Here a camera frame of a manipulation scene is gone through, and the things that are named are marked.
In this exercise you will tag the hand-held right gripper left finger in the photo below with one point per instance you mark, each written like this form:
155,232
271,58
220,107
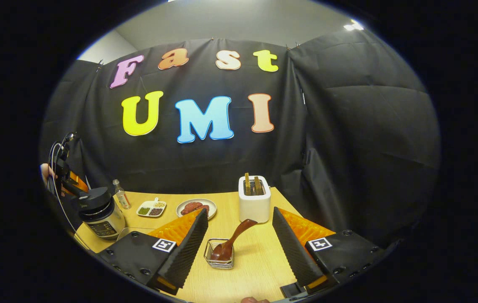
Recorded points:
188,252

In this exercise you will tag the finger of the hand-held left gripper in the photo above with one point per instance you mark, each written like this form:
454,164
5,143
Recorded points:
72,190
78,181

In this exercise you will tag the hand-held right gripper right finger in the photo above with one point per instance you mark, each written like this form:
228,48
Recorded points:
293,252

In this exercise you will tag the black and silver rice cooker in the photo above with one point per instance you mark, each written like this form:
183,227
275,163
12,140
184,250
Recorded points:
104,227

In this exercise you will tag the dark brown wooden spoon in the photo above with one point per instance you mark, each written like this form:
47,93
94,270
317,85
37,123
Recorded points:
238,231

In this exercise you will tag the brown meat piece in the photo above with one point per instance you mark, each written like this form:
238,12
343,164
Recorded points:
190,207
205,209

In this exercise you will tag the white round plate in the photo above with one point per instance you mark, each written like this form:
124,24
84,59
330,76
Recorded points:
212,210

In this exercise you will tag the small clear glass bottle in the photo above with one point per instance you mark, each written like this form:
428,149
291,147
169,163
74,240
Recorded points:
123,200

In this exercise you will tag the white toaster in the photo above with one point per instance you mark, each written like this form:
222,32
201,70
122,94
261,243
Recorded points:
253,210

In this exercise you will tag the white divided bean dish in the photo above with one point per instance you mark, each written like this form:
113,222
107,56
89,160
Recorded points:
148,204

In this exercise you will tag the toasted bread slice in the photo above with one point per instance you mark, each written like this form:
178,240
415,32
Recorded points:
247,183
258,185

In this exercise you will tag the black backdrop cloth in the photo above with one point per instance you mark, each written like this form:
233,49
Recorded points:
348,147

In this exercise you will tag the small ceiling light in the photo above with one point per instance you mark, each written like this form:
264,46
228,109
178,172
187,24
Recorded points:
353,26

